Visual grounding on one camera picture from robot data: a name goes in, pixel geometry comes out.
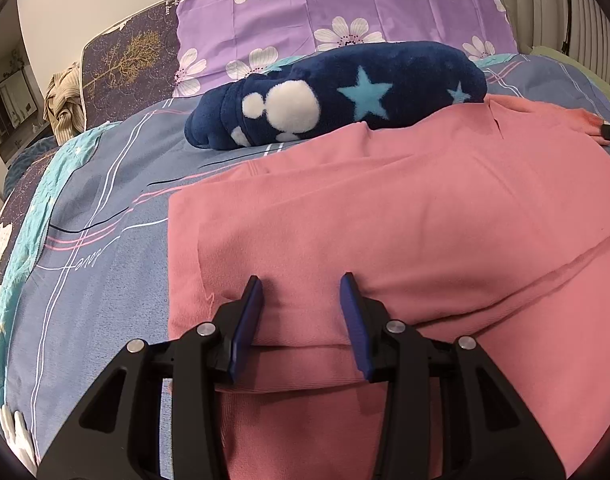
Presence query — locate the pink long-sleeve shirt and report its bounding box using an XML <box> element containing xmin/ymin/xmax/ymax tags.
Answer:
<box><xmin>167</xmin><ymin>96</ymin><xmax>610</xmax><ymax>479</ymax></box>

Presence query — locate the blue plaid bed cover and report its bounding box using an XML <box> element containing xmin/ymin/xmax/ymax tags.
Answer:
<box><xmin>0</xmin><ymin>96</ymin><xmax>610</xmax><ymax>479</ymax></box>

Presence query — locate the dark unicorn print bedsheet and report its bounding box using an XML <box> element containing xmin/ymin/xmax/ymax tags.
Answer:
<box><xmin>0</xmin><ymin>146</ymin><xmax>58</xmax><ymax>474</ymax></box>

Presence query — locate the navy star fleece blanket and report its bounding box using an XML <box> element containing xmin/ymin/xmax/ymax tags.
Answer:
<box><xmin>185</xmin><ymin>41</ymin><xmax>487</xmax><ymax>151</ymax></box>

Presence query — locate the beige knitted garment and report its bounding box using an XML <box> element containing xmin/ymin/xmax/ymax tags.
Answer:
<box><xmin>44</xmin><ymin>62</ymin><xmax>85</xmax><ymax>146</ymax></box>

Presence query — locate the dark tree-print pillow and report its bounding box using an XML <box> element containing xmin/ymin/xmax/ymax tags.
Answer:
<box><xmin>81</xmin><ymin>0</ymin><xmax>180</xmax><ymax>128</ymax></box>

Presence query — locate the purple floral pillow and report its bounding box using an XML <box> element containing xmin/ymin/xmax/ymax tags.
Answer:
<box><xmin>174</xmin><ymin>0</ymin><xmax>518</xmax><ymax>98</ymax></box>

